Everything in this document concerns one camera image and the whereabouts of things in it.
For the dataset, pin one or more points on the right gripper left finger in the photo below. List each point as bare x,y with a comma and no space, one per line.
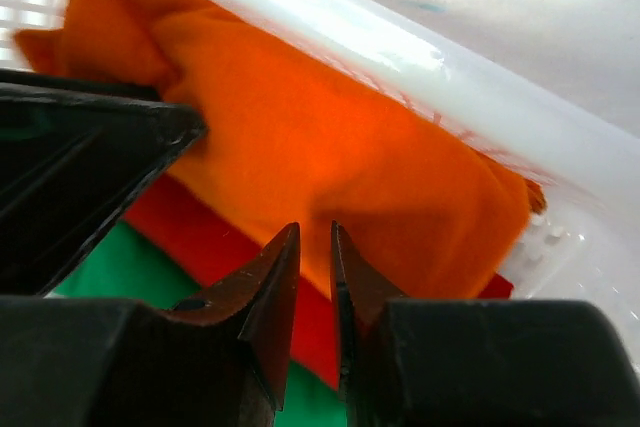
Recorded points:
253,309

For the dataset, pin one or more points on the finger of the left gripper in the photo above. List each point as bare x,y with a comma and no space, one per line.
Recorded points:
75,155

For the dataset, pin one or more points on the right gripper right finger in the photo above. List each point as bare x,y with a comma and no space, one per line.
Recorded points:
359,292

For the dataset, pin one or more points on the orange t shirt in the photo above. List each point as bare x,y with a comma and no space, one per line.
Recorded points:
292,140

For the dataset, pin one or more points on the white plastic basket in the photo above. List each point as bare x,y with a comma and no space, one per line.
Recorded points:
585,243

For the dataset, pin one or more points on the green rolled t shirt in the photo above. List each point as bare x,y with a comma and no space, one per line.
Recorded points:
125,264

